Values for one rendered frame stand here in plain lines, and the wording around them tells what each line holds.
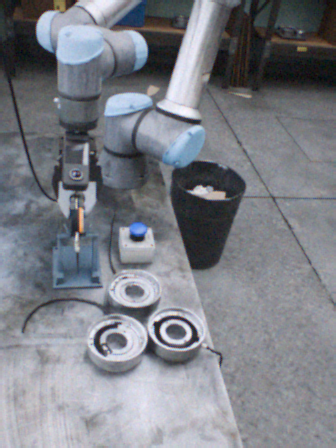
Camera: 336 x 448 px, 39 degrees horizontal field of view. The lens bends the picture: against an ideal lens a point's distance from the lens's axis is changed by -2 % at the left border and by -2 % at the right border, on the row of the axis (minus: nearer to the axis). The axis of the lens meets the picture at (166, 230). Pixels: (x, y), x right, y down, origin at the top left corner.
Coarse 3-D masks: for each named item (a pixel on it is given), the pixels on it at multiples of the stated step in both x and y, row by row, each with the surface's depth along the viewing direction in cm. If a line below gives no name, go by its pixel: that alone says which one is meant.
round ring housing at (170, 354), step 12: (156, 312) 88; (168, 312) 90; (180, 312) 91; (192, 312) 90; (168, 324) 88; (180, 324) 88; (204, 336) 85; (156, 348) 84; (168, 348) 82; (192, 348) 83; (168, 360) 85; (180, 360) 85
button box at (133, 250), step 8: (120, 232) 106; (128, 232) 106; (120, 240) 106; (128, 240) 104; (136, 240) 103; (144, 240) 104; (152, 240) 105; (120, 248) 106; (128, 248) 102; (136, 248) 102; (144, 248) 102; (152, 248) 103; (128, 256) 103; (136, 256) 103; (144, 256) 104; (152, 256) 104
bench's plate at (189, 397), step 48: (0, 144) 139; (48, 144) 142; (96, 144) 146; (0, 192) 119; (48, 192) 122; (144, 192) 128; (0, 240) 105; (48, 240) 107; (0, 288) 94; (48, 288) 95; (96, 288) 97; (192, 288) 101; (0, 336) 84; (48, 336) 86; (0, 384) 77; (48, 384) 78; (96, 384) 79; (144, 384) 80; (192, 384) 82; (0, 432) 71; (48, 432) 71; (96, 432) 72; (144, 432) 73; (192, 432) 74
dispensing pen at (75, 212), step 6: (78, 192) 95; (78, 198) 95; (78, 204) 95; (72, 210) 93; (78, 210) 94; (72, 216) 94; (78, 216) 94; (72, 222) 94; (78, 222) 94; (72, 228) 94; (78, 228) 94; (78, 234) 95; (78, 240) 96; (78, 246) 96; (78, 252) 96; (78, 258) 96; (78, 264) 96; (78, 270) 96
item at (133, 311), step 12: (120, 276) 96; (132, 276) 97; (144, 276) 97; (108, 288) 92; (132, 288) 96; (144, 288) 95; (156, 288) 95; (108, 300) 93; (132, 300) 92; (144, 300) 92; (156, 300) 91; (120, 312) 91; (132, 312) 90; (144, 312) 91
